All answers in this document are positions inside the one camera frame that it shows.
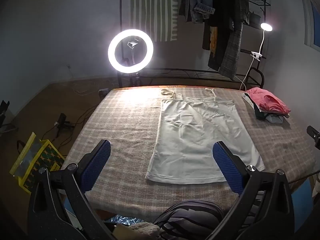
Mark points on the yellow patterned box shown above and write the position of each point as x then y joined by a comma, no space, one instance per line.
47,155

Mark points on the dark folded garment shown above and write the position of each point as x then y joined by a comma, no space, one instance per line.
260,115

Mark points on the black garment with yellow print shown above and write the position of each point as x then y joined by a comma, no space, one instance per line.
212,40

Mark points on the light blue folded garment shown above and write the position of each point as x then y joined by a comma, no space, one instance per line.
275,118

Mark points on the white folded garment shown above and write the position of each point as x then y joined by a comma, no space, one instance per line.
247,98

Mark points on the phone holder on gooseneck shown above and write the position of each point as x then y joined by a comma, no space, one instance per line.
132,43

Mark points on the white clip lamp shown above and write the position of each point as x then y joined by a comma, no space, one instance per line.
266,27

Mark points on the striped wall hanging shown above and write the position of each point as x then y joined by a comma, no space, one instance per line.
152,10

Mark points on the dark pot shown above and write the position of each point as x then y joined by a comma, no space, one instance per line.
255,18

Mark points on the white camisole top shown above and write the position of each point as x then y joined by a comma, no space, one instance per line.
195,135

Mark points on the black metal clothes rack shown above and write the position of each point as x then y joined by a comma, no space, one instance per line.
175,73

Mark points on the blue window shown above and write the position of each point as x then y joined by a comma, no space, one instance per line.
316,22

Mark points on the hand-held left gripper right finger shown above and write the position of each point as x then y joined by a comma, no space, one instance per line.
226,165

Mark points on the beige fuzzy cloth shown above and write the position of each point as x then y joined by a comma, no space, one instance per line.
145,231

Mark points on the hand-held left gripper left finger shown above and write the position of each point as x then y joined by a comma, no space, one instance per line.
96,165

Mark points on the beige plaid blanket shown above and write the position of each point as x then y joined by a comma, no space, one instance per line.
120,120

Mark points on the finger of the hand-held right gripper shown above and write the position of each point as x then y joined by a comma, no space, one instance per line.
313,135

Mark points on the small black tripod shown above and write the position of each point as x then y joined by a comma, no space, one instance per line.
62,120

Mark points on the pile of folded clothes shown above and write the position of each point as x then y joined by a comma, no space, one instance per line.
268,101

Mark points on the grey plaid coat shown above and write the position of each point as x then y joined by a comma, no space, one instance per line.
230,52

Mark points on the denim jacket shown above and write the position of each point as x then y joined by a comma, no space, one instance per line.
200,5

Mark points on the black stand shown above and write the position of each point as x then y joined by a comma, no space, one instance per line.
3,110

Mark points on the person's striped clothing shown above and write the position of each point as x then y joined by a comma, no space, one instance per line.
185,217

